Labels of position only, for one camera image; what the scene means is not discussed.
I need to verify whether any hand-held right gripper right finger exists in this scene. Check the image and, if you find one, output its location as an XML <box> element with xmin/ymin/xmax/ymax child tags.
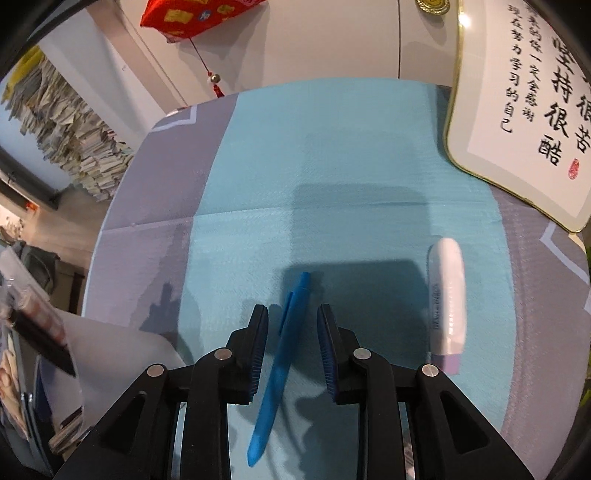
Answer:
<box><xmin>316</xmin><ymin>304</ymin><xmax>532</xmax><ymax>480</ymax></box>

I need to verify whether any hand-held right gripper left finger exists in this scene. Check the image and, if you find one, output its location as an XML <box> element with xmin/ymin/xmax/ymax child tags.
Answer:
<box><xmin>55</xmin><ymin>305</ymin><xmax>269</xmax><ymax>480</ymax></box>

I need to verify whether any blue pen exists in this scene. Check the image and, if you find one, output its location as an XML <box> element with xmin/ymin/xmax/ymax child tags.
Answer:
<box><xmin>247</xmin><ymin>271</ymin><xmax>311</xmax><ymax>468</ymax></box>

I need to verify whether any white purple correction pen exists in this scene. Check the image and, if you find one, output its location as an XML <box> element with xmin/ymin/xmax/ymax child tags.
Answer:
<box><xmin>426</xmin><ymin>237</ymin><xmax>467</xmax><ymax>376</ymax></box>

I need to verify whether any blue grey desk mat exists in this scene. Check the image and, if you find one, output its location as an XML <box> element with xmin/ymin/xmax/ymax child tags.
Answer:
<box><xmin>81</xmin><ymin>78</ymin><xmax>591</xmax><ymax>480</ymax></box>

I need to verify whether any framed calligraphy board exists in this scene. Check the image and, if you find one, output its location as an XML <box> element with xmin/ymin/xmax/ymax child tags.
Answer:
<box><xmin>443</xmin><ymin>0</ymin><xmax>591</xmax><ymax>234</ymax></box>

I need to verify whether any stack of books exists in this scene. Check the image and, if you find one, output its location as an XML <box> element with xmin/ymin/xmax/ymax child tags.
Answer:
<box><xmin>0</xmin><ymin>55</ymin><xmax>134</xmax><ymax>204</ymax></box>

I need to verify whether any red hanging ornament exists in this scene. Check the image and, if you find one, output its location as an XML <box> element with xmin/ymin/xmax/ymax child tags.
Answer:
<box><xmin>140</xmin><ymin>0</ymin><xmax>269</xmax><ymax>99</ymax></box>

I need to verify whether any yellow bag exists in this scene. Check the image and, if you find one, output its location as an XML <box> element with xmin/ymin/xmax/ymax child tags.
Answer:
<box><xmin>7</xmin><ymin>46</ymin><xmax>44</xmax><ymax>84</ymax></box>

